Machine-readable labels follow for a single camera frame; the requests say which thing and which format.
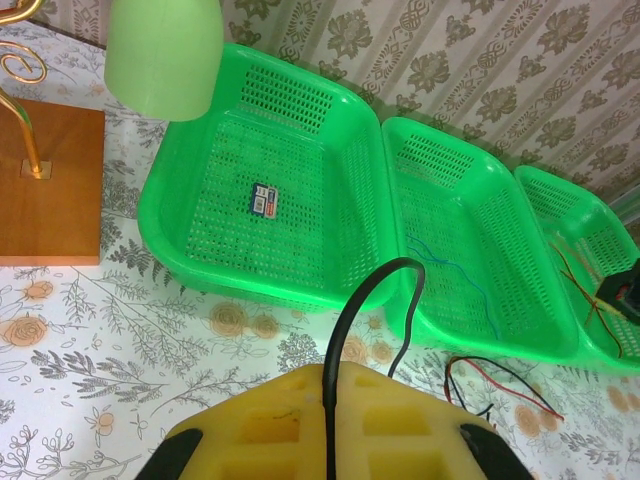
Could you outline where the orange cable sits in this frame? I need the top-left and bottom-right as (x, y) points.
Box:
(549, 239), (631, 359)

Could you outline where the green basket with sticker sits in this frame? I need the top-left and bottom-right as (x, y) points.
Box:
(138, 42), (401, 314)

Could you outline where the aluminium frame post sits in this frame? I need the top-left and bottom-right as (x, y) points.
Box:
(610, 190), (640, 226)

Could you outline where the thin black cable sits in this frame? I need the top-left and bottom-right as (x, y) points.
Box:
(442, 369), (496, 419)

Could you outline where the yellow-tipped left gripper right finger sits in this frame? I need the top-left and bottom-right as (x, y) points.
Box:
(332, 360), (536, 480)

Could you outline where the light green plastic goblet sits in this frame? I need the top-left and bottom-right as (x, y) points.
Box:
(104, 0), (225, 122)

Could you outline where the thick black cable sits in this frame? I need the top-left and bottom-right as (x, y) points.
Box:
(322, 257), (426, 480)

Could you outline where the gold wire stand wooden base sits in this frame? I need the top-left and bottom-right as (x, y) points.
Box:
(0, 0), (106, 267)

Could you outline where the small blue chip module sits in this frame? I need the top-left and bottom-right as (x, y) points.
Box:
(251, 183), (279, 217)

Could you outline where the floral patterned tablecloth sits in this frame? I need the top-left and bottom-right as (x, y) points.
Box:
(0, 22), (640, 480)

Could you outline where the thin light blue cable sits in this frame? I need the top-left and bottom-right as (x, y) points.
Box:
(404, 233), (501, 342)

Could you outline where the green perforated plastic basket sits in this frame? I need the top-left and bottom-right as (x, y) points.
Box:
(382, 117), (586, 360)
(513, 164), (640, 375)

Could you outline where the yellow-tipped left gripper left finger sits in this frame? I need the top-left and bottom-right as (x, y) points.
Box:
(139, 363), (331, 480)

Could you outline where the red cable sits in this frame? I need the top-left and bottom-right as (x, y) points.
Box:
(444, 354), (566, 424)

